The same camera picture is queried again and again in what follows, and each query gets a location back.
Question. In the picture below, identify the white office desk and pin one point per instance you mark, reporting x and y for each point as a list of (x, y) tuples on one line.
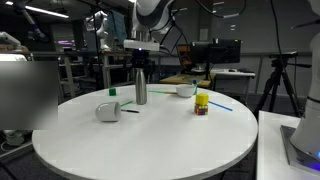
[(233, 73)]

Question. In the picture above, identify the black camera tripod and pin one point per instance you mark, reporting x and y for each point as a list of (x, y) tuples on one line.
[(280, 80)]

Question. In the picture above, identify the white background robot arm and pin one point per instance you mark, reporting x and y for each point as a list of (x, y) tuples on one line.
[(101, 28)]

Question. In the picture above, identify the teal marker with blue cap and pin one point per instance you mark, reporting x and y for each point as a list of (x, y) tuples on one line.
[(195, 85)]

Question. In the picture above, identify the stainless steel bottle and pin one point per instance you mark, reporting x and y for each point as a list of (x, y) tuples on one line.
[(141, 86)]

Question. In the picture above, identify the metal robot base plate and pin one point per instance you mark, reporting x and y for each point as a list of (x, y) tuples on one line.
[(293, 150)]

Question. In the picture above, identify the yellow block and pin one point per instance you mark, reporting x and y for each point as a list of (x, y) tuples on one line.
[(202, 99)]

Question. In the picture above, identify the black pen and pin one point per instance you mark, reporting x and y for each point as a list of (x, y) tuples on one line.
[(130, 110)]

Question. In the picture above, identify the white robot stand table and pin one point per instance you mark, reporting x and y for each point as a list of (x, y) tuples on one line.
[(273, 153)]

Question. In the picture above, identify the multicoloured puzzle cube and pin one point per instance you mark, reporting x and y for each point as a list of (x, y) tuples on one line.
[(201, 110)]

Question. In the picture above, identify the blue plastic straw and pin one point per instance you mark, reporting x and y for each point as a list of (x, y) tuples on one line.
[(220, 106)]

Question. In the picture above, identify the green cube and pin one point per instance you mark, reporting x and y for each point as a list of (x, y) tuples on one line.
[(112, 92)]

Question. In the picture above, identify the white cup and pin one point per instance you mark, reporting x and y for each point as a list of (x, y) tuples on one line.
[(107, 111)]

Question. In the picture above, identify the grey metal workbench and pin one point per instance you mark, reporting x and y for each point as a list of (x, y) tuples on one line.
[(110, 66)]

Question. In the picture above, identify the wooden desk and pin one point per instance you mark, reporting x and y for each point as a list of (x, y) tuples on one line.
[(186, 79)]

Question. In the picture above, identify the monitor with orange screen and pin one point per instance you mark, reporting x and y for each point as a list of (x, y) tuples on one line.
[(183, 55)]

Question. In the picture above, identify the black computer monitor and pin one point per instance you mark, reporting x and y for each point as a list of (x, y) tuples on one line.
[(223, 51)]

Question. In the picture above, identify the long ceiling light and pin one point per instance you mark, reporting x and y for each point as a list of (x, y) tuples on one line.
[(40, 10)]

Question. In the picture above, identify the blue hanging cloth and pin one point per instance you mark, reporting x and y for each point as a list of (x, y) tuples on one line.
[(117, 26)]

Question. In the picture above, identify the white bowl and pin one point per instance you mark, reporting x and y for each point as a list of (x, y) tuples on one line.
[(185, 90)]

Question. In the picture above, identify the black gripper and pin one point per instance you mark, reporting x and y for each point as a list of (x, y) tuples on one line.
[(140, 57)]

